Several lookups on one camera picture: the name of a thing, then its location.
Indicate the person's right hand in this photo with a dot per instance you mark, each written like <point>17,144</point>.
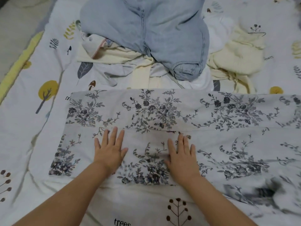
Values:
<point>183,164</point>

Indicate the person's left hand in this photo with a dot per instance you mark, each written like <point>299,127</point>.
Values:
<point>110,155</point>

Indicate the bed with leaf print bedding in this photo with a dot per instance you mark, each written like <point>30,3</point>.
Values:
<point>28,120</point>

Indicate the light blue denim jeans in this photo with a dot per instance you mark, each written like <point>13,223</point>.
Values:
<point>160,30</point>

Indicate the person's right forearm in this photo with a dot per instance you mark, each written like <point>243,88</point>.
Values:
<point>216,209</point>

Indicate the person's left forearm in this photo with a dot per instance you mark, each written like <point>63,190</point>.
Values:
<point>70,204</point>

